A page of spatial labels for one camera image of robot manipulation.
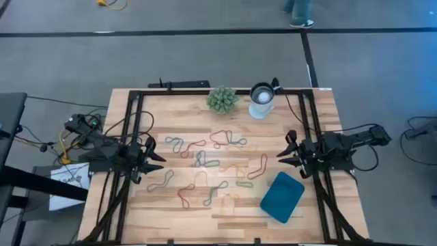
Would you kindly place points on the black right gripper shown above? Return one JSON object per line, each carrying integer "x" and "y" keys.
{"x": 307, "y": 153}

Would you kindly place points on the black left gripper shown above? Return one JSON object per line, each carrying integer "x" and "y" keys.
{"x": 136, "y": 160}

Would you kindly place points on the red rubber band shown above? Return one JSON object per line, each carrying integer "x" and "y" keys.
{"x": 178, "y": 191}
{"x": 248, "y": 177}
{"x": 210, "y": 137}
{"x": 199, "y": 142}

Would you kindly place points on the green rubber band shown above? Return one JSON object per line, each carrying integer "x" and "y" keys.
{"x": 218, "y": 163}
{"x": 252, "y": 185}

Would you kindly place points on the yellow rubber band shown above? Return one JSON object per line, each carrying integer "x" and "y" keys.
{"x": 201, "y": 171}
{"x": 235, "y": 166}
{"x": 230, "y": 195}
{"x": 242, "y": 147}

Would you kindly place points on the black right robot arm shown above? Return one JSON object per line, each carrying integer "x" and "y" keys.
{"x": 341, "y": 143}

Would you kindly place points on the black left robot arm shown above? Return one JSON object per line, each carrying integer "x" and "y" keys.
{"x": 109, "y": 152}

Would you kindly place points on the teal plastic bin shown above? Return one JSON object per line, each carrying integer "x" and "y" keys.
{"x": 281, "y": 198}

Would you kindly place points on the black box with green light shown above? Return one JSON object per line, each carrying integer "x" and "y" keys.
{"x": 94, "y": 123}

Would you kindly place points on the white paper sheet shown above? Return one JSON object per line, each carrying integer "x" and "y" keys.
{"x": 76, "y": 174}

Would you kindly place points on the black box with antenna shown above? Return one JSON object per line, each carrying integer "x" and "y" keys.
{"x": 184, "y": 84}

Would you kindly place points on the green succulent in patterned pot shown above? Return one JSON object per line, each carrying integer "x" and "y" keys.
{"x": 222, "y": 100}

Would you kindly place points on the person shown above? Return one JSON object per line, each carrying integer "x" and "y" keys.
{"x": 300, "y": 13}

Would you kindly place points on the black desk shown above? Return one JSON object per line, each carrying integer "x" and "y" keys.
{"x": 10, "y": 112}

